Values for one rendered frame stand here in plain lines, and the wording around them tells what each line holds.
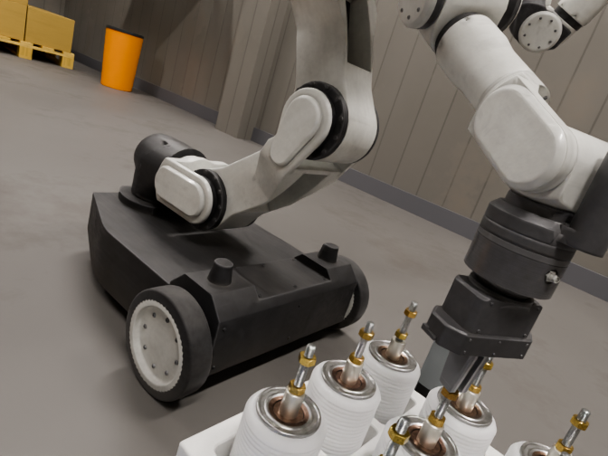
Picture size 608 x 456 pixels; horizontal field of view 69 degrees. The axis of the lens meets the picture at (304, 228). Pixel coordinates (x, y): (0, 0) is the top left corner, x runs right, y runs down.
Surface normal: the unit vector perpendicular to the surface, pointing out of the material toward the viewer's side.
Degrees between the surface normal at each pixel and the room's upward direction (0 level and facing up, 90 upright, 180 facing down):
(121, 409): 0
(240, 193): 90
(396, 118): 90
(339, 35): 90
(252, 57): 90
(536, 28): 111
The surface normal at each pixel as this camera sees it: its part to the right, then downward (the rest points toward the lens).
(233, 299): 0.72, -0.35
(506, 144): -0.85, -0.11
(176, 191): -0.61, 0.06
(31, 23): 0.63, 0.41
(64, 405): 0.29, -0.91
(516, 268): -0.37, 0.18
